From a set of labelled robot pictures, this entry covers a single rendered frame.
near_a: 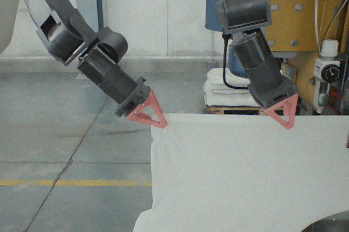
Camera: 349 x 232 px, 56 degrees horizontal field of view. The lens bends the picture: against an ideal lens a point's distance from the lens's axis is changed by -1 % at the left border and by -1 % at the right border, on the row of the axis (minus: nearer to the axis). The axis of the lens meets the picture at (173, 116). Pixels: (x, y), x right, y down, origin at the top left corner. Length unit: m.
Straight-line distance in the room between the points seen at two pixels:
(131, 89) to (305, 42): 0.47
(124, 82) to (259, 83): 0.25
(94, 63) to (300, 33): 0.51
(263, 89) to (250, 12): 0.14
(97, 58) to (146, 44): 5.09
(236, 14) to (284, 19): 0.31
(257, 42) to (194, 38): 5.09
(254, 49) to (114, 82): 0.26
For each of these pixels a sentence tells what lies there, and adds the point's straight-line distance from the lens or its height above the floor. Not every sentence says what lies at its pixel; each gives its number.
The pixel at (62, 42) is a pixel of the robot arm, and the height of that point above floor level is 1.23.
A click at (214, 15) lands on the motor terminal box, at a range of 0.89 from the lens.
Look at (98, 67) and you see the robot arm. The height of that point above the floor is 1.18.
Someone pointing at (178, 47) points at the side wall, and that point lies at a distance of 5.69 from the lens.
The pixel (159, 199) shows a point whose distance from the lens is 0.76.
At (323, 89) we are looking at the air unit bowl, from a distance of 0.75.
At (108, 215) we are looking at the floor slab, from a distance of 2.18.
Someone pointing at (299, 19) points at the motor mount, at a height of 1.25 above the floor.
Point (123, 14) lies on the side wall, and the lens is 5.69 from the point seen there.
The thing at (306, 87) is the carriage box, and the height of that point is 1.07.
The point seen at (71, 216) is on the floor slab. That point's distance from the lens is 2.23.
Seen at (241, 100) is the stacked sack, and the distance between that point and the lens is 3.56.
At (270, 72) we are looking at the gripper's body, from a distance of 0.61.
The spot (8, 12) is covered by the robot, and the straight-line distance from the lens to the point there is 0.19.
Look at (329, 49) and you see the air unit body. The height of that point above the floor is 1.20.
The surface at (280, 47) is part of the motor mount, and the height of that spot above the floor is 1.18.
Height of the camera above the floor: 1.31
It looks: 21 degrees down
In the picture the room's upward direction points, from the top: straight up
